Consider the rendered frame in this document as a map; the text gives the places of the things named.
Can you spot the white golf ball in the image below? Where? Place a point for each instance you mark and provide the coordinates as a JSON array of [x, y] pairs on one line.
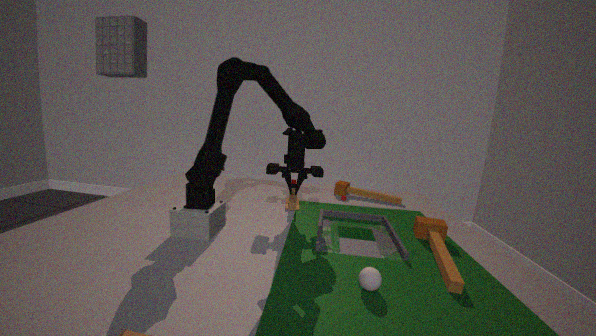
[[370, 279]]

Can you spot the green rectangular mat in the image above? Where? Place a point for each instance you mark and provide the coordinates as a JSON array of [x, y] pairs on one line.
[[317, 293]]

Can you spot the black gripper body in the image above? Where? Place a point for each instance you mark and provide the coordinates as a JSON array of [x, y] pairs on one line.
[[295, 164]]

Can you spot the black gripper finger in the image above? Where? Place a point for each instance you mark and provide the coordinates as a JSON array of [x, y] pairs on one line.
[[299, 182], [288, 180]]

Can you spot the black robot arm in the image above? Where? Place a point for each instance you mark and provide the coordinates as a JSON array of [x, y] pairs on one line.
[[210, 161]]

